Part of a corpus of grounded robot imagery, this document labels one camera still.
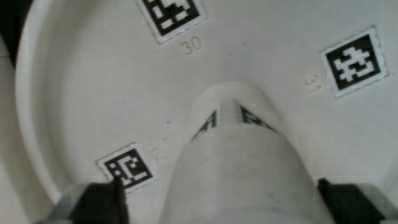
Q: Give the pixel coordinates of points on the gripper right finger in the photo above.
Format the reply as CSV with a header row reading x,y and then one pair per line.
x,y
356,203

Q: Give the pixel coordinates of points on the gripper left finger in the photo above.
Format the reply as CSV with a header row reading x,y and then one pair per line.
x,y
93,205

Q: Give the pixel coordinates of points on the white cylindrical table leg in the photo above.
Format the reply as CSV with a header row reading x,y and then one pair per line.
x,y
241,182

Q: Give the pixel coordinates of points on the white round table top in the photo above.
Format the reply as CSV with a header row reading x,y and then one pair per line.
x,y
123,56

